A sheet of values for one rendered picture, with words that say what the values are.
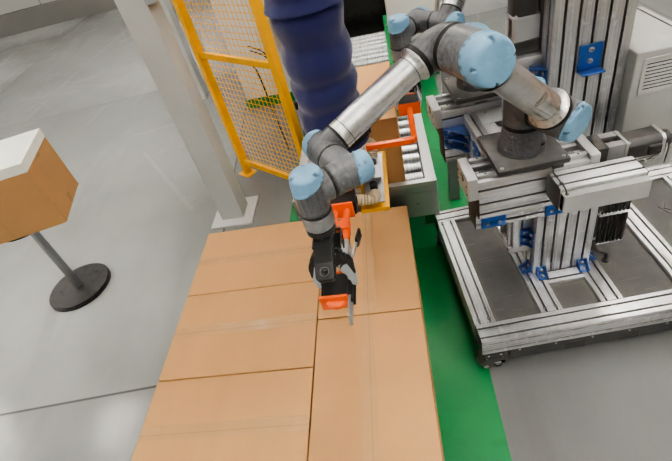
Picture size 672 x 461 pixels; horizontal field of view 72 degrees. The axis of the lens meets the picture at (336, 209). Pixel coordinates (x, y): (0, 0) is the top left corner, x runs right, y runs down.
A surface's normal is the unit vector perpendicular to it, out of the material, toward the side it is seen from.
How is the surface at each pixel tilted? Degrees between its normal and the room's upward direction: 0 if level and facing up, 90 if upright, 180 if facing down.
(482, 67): 85
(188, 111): 90
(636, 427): 0
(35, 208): 90
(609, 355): 0
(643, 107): 90
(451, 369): 0
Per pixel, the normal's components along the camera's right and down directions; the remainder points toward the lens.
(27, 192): 0.26, 0.58
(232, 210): -0.03, 0.65
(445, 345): -0.21, -0.75
